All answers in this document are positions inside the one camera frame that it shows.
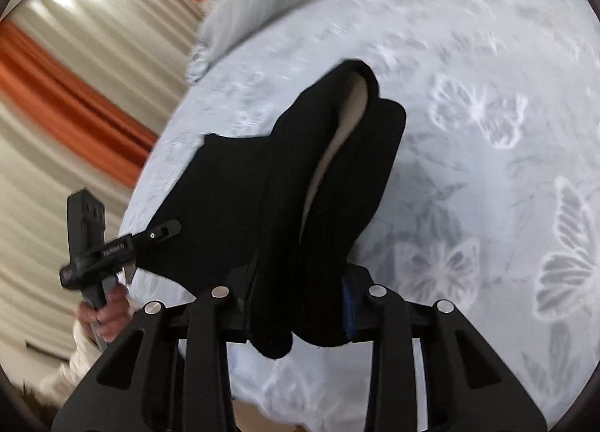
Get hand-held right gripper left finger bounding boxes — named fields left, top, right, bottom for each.
left=51, top=286, right=249, bottom=432

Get butterfly print bed sheet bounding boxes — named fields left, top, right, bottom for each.
left=117, top=0, right=600, bottom=432

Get person's left forearm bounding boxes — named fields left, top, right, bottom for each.
left=40, top=323, right=108, bottom=395

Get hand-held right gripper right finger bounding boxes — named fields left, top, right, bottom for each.
left=342, top=265, right=548, bottom=432

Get black pants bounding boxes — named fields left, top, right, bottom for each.
left=138, top=59, right=408, bottom=360

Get person's left hand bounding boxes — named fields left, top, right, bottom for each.
left=77, top=282, right=132, bottom=341

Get beige and orange curtains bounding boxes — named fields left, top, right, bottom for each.
left=0, top=0, right=207, bottom=358

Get orange curtain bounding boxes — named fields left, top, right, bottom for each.
left=0, top=22, right=158, bottom=189

